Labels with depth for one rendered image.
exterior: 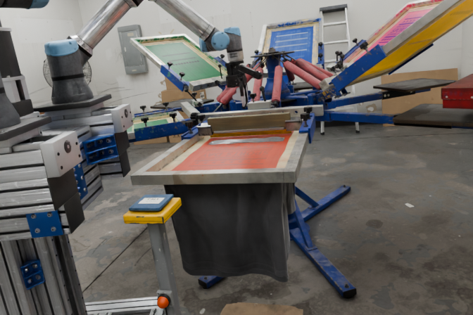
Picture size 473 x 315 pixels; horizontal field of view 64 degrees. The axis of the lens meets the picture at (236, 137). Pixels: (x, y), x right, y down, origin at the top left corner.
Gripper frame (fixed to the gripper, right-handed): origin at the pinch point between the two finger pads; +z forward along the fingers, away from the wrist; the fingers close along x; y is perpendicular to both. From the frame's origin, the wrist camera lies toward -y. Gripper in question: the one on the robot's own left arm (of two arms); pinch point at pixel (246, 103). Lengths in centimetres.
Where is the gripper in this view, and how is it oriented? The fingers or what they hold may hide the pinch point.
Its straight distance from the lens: 180.1
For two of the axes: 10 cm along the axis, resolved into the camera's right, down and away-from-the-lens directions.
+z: 1.4, 9.6, 2.4
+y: -9.6, 0.7, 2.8
